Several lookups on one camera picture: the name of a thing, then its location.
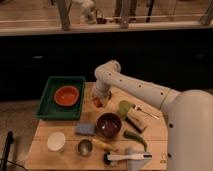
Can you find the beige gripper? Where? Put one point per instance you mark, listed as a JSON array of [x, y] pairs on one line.
[[104, 100]]

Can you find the orange apple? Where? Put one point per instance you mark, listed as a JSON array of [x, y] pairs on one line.
[[97, 103]]

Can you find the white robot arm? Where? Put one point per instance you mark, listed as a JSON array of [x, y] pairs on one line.
[[190, 116]]

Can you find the green plastic cup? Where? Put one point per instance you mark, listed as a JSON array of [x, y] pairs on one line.
[[123, 108]]

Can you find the small metal cup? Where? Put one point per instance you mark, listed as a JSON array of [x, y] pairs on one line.
[[85, 147]]

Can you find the white paper cup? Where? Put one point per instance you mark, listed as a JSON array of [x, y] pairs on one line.
[[56, 142]]

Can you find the bunch of dark grapes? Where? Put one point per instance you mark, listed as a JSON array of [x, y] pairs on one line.
[[109, 95]]

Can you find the dark purple bowl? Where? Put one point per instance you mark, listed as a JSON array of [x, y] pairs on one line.
[[108, 125]]

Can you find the orange bowl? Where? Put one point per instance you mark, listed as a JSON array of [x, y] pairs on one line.
[[66, 96]]

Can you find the blue sponge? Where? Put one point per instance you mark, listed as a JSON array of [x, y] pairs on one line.
[[85, 128]]

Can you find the wooden block brush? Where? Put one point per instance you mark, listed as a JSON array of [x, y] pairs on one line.
[[137, 124]]

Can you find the green chili pepper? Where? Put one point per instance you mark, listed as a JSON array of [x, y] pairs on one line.
[[133, 136]]

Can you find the yellow corn cob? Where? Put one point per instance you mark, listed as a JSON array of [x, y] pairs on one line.
[[103, 145]]

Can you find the green plastic tray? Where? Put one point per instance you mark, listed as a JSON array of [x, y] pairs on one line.
[[48, 110]]

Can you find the grey cloth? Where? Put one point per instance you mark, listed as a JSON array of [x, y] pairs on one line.
[[136, 165]]

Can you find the black stand on floor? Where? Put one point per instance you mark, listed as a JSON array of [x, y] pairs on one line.
[[6, 150]]

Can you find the white handled brush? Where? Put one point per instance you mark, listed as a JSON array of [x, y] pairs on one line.
[[109, 158]]

